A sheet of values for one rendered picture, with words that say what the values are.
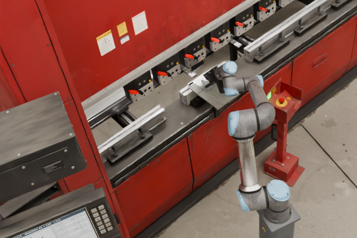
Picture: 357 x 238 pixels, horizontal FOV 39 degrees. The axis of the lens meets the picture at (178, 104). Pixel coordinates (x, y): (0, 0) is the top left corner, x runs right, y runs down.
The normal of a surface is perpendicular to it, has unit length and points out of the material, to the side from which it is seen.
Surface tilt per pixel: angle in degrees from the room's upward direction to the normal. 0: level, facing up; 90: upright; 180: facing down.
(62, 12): 90
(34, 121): 0
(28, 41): 90
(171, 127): 0
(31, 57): 90
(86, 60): 90
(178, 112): 0
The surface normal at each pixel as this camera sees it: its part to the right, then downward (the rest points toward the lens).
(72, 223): 0.40, 0.63
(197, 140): 0.63, 0.51
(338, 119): -0.11, -0.69
